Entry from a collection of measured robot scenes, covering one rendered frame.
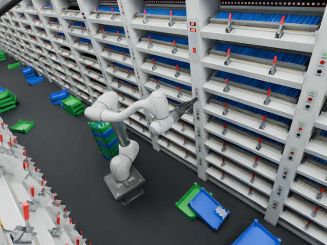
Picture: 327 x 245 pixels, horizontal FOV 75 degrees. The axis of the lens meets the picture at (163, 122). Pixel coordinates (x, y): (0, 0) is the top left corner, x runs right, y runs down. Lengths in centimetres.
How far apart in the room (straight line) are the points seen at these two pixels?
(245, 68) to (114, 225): 173
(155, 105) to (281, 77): 69
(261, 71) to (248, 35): 20
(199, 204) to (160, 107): 110
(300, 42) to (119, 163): 155
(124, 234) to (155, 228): 28
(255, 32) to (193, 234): 159
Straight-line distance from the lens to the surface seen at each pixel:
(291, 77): 126
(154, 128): 135
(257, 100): 140
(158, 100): 126
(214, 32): 135
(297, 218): 202
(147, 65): 198
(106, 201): 239
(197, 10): 139
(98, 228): 228
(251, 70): 132
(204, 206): 209
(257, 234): 192
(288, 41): 118
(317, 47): 116
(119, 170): 199
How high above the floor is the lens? 188
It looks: 38 degrees down
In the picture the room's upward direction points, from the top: 10 degrees counter-clockwise
